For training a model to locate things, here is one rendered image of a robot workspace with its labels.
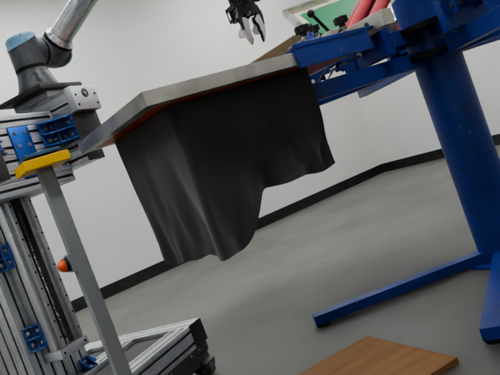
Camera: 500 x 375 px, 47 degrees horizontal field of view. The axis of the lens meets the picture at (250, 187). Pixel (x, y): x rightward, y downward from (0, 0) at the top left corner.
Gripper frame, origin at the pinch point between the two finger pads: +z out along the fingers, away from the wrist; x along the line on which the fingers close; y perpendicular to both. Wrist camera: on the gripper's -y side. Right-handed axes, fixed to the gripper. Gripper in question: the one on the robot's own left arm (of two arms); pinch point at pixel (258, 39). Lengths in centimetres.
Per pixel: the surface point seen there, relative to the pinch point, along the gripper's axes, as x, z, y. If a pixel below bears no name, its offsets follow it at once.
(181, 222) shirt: 52, 47, -3
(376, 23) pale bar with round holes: -20.3, 11.7, -31.8
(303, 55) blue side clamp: 11.3, 15.0, -30.2
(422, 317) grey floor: -23, 112, -2
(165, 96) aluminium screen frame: 56, 16, -28
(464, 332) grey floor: -14, 112, -27
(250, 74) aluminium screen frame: 30.0, 16.0, -28.8
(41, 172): 80, 20, 11
